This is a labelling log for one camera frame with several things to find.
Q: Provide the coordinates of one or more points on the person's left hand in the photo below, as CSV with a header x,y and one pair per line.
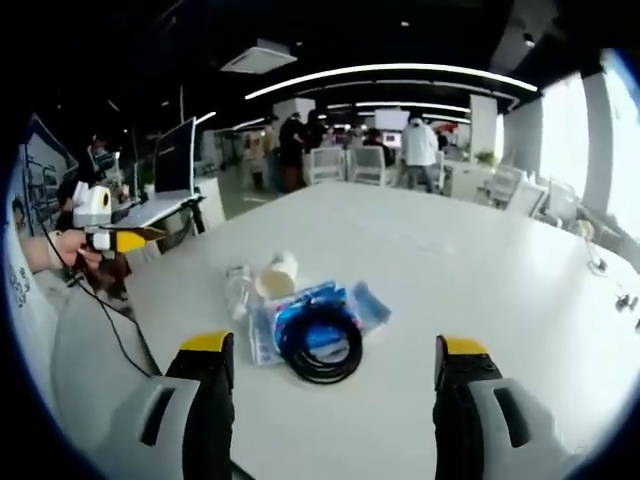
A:
x,y
70,247

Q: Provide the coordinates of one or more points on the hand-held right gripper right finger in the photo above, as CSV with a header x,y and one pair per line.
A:
x,y
465,400

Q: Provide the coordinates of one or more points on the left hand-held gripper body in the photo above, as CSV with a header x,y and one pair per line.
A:
x,y
92,210

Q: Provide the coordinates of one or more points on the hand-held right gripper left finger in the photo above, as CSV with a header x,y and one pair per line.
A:
x,y
200,400

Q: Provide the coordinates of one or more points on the white table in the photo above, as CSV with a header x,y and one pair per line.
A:
x,y
400,240

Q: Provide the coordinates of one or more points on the blue plastic packet item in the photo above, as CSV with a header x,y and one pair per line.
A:
x,y
372,305

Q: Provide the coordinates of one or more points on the wall poster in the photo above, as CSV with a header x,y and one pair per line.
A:
x,y
40,170

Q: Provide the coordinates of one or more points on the person's white printed shirt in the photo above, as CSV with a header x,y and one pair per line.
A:
x,y
27,310

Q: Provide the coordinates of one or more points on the curved ceiling light strip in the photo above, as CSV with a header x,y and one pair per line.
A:
x,y
400,71

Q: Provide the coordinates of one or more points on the white paper cup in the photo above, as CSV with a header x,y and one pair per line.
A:
x,y
277,277

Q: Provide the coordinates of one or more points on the green potted plant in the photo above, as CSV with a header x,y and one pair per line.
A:
x,y
486,159

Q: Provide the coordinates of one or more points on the clear plastic bottle item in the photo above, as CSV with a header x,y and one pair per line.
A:
x,y
239,292

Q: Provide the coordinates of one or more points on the white mesh office chair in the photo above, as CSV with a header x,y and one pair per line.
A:
x,y
369,165
326,165
507,185

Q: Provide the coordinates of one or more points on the wall screen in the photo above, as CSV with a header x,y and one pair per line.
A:
x,y
391,119

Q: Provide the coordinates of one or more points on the ceiling air conditioner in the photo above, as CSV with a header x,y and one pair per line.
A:
x,y
260,60

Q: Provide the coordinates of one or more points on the small dark object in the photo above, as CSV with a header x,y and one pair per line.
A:
x,y
625,301

